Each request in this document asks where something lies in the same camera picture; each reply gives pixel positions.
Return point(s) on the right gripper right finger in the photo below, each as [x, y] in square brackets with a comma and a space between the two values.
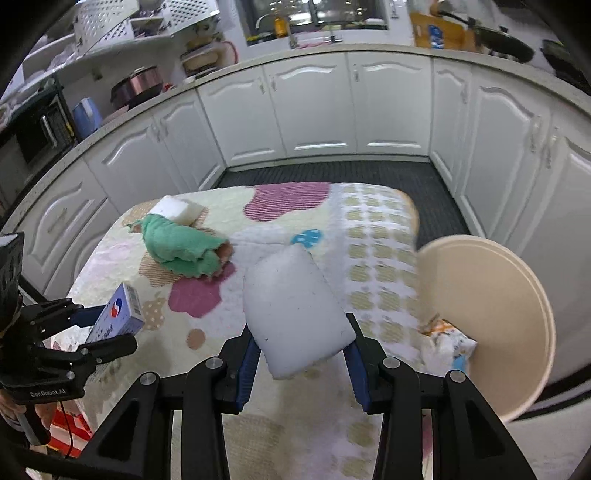
[469, 440]

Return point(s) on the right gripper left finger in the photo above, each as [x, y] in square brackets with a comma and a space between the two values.
[135, 439]

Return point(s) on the orange white snack bag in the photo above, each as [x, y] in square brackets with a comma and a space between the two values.
[445, 348]

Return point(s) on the green cloth rag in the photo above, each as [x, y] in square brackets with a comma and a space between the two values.
[182, 250]

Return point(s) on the white sponge block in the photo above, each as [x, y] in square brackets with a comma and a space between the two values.
[292, 313]

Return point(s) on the beige plastic trash bin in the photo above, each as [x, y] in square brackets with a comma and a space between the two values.
[491, 295]

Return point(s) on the dark kitchen window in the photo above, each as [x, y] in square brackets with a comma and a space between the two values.
[313, 15]

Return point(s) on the small white foam block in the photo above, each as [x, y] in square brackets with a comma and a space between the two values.
[182, 212]

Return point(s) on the patterned quilted table cover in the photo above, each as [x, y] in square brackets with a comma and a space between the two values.
[309, 426]

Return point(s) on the blue kettle jug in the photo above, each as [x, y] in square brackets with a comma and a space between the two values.
[87, 117]

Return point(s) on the pink rice cooker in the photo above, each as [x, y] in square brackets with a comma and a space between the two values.
[142, 84]

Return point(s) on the white lattice cabinet door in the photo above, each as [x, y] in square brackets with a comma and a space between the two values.
[101, 23]

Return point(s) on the dish rack with bowls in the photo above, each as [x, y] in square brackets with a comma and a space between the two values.
[209, 57]

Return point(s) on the yellow lidded clay pot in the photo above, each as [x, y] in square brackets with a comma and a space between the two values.
[563, 64]

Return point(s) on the black wok with lid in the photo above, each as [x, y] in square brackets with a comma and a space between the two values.
[496, 41]

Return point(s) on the chrome sink faucet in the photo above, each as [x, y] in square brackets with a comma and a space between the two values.
[292, 40]

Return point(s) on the amber glass bottle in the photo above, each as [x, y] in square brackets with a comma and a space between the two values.
[280, 27]

